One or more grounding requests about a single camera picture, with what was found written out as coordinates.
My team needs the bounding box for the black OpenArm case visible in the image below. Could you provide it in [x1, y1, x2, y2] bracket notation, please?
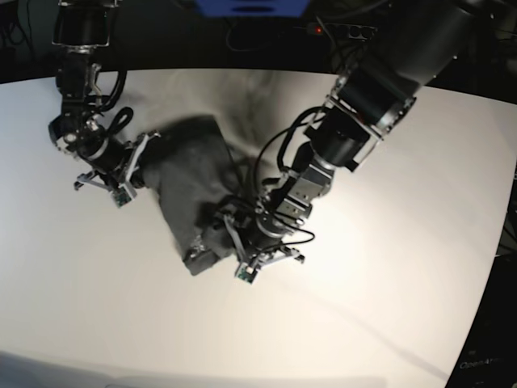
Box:
[446, 254, 516, 387]

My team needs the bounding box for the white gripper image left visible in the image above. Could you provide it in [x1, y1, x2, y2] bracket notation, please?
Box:
[74, 131, 161, 208]

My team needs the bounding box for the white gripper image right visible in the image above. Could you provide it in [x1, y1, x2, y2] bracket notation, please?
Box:
[221, 213, 305, 285]

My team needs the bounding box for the black power strip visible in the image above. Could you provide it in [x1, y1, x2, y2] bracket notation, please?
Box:
[306, 23, 377, 40]

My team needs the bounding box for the dark grey T-shirt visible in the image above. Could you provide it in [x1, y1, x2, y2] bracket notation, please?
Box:
[139, 116, 251, 276]

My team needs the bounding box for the blue plastic box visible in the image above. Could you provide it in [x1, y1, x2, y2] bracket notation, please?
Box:
[195, 0, 310, 18]

